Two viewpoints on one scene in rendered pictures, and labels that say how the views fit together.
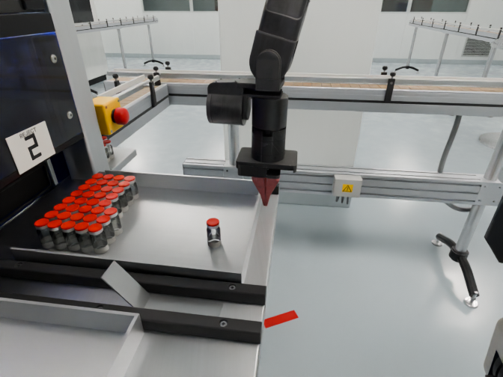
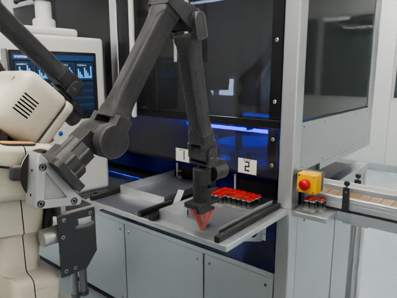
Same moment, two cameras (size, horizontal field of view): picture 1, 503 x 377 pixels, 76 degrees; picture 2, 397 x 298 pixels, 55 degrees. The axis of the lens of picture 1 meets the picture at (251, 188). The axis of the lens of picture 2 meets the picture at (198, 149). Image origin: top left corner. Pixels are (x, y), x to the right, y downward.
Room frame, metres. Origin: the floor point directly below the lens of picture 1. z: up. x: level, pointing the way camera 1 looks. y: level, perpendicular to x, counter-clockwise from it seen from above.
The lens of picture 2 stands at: (1.09, -1.00, 1.38)
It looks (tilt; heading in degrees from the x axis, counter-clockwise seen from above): 11 degrees down; 121
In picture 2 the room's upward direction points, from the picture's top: straight up
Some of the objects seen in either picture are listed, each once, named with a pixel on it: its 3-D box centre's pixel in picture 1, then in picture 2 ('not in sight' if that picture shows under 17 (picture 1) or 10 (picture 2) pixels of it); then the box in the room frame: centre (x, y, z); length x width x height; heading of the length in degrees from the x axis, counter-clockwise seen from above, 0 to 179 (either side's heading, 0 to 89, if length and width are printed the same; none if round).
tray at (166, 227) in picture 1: (159, 217); (217, 209); (0.47, 0.16, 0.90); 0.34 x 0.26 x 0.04; 82
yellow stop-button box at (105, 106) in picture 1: (101, 115); (309, 181); (0.74, 0.35, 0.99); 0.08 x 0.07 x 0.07; 82
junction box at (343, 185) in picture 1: (346, 185); not in sight; (1.28, -0.43, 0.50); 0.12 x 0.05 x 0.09; 82
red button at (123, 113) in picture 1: (119, 116); (305, 184); (0.74, 0.31, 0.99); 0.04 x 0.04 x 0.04; 82
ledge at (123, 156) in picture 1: (100, 159); (316, 211); (0.77, 0.39, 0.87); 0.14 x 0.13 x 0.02; 82
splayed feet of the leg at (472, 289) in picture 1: (456, 259); not in sight; (1.27, -1.06, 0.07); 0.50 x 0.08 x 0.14; 172
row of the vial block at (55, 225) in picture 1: (87, 207); (238, 198); (0.49, 0.29, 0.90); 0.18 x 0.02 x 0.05; 172
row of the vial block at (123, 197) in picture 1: (111, 209); (231, 201); (0.48, 0.25, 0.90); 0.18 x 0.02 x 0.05; 172
